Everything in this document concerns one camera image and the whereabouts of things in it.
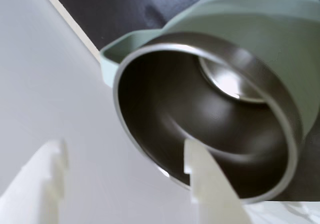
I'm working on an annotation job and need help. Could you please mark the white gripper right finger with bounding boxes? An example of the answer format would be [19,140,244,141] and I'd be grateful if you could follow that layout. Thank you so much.
[183,138,254,224]

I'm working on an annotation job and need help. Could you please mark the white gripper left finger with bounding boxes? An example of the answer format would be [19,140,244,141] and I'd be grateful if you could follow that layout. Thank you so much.
[0,138,70,224]

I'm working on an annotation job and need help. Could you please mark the pale green steel-lined cup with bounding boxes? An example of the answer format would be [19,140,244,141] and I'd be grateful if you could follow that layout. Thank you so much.
[99,0,320,205]

